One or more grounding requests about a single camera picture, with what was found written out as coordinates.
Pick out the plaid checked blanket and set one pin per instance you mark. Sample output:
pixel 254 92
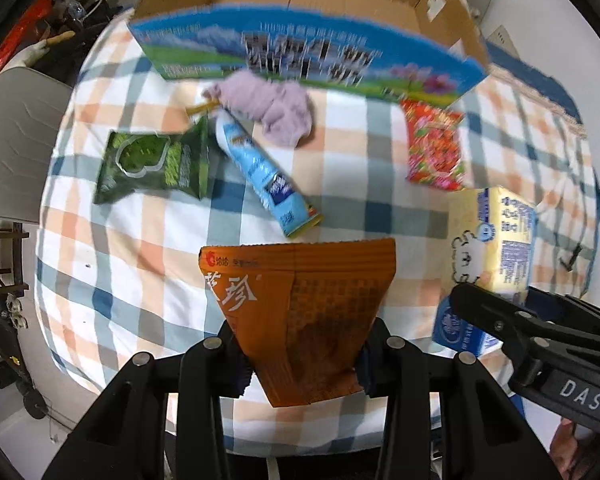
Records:
pixel 113 280

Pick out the red snack bag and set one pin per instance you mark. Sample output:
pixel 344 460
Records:
pixel 434 156

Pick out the purple fluffy towel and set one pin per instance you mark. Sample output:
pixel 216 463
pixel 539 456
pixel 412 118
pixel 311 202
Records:
pixel 282 107

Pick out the red plastic bag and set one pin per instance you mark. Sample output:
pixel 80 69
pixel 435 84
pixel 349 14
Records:
pixel 35 12

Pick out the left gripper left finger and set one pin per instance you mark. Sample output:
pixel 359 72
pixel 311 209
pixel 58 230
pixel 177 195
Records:
pixel 121 436

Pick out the white goose plush toy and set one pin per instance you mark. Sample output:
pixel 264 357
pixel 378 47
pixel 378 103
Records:
pixel 35 52

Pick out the blue long snack pack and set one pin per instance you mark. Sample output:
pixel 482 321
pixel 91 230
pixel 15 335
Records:
pixel 275 190

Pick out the right hand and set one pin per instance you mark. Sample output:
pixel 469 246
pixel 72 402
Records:
pixel 568 453

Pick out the green snack bag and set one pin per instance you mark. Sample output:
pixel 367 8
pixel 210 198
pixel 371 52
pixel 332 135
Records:
pixel 155 162

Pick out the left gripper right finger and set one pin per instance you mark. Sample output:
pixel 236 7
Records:
pixel 454 400

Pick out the wooden stool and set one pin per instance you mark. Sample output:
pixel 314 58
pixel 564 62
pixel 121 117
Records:
pixel 11 271

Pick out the yellow tissue pack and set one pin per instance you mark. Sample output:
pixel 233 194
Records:
pixel 490 244

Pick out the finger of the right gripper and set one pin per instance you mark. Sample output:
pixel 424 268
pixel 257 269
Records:
pixel 495 315

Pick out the blue printed cardboard box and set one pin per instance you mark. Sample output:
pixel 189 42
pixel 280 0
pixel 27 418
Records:
pixel 392 50

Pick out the orange snack bag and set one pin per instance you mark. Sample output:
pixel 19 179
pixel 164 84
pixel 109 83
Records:
pixel 301 312

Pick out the grey chair left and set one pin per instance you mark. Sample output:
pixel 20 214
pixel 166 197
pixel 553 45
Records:
pixel 31 108

